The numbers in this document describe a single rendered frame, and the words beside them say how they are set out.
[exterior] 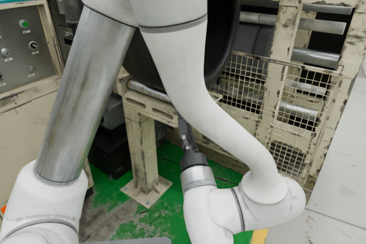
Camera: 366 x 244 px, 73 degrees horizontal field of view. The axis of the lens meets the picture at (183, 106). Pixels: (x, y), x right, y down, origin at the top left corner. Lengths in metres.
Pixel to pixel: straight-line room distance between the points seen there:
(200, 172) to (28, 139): 1.01
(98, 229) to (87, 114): 1.30
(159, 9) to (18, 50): 1.10
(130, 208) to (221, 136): 1.41
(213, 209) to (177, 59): 0.38
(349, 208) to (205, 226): 1.58
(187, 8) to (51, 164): 0.42
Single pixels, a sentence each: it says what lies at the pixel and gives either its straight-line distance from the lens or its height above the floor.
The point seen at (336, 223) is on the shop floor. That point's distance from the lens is 1.96.
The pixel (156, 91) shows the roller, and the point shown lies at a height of 0.92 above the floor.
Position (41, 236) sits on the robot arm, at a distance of 0.56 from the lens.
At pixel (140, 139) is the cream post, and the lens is 1.50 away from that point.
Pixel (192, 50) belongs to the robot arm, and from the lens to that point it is 0.35.
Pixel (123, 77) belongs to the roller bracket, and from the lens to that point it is 1.20.
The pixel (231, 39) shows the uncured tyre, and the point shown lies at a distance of 1.22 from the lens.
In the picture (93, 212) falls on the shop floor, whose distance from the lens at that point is 1.86.
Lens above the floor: 1.42
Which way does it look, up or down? 31 degrees down
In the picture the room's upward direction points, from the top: straight up
